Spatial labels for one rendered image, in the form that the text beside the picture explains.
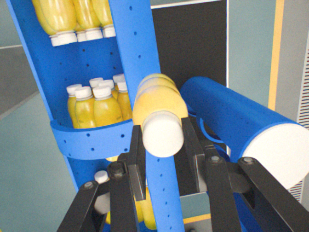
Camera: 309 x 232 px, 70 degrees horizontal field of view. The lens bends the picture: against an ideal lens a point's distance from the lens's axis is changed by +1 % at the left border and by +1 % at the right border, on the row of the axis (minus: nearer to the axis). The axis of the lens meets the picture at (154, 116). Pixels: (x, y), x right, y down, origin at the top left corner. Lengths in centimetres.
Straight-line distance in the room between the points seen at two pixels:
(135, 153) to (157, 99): 9
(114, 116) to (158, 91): 27
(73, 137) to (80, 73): 26
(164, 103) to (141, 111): 2
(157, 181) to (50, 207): 179
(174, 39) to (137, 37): 109
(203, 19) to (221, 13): 13
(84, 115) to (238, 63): 149
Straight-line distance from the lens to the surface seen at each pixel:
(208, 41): 159
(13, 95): 119
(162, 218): 61
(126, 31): 42
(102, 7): 51
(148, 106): 23
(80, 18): 56
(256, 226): 157
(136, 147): 17
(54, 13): 53
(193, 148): 15
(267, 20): 195
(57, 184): 211
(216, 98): 112
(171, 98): 23
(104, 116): 50
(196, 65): 158
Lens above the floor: 163
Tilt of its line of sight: 68 degrees down
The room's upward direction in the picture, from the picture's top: 158 degrees clockwise
